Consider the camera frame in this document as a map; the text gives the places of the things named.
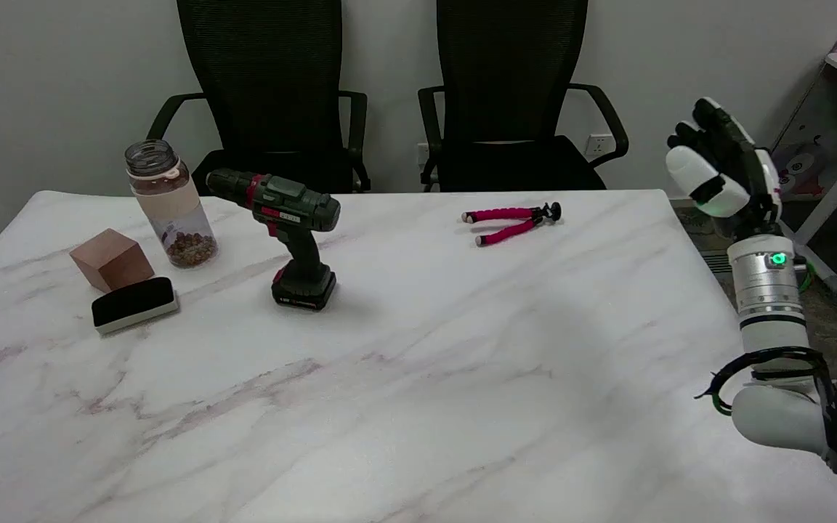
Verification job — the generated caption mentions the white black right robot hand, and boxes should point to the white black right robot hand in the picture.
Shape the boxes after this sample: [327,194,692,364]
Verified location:
[666,97,784,237]

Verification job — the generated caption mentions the green black power screwdriver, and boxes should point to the green black power screwdriver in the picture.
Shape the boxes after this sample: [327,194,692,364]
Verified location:
[206,168,341,312]

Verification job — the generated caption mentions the pink flexible mini tripod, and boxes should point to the pink flexible mini tripod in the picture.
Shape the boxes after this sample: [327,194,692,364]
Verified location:
[461,202,562,248]

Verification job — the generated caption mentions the black mesh office chair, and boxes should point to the black mesh office chair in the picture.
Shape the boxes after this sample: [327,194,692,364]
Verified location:
[418,0,629,192]
[146,0,372,195]

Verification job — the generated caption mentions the clear jar with brown nuts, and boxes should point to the clear jar with brown nuts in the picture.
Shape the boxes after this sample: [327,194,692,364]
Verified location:
[125,139,219,269]

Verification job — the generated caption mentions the black white board eraser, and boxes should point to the black white board eraser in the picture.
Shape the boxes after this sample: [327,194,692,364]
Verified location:
[92,276,179,336]

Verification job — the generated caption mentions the brown wooden cube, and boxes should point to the brown wooden cube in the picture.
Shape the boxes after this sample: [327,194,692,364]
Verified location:
[69,228,155,293]

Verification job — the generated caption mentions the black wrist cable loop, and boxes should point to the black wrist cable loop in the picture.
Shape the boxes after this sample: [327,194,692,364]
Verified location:
[695,346,837,479]

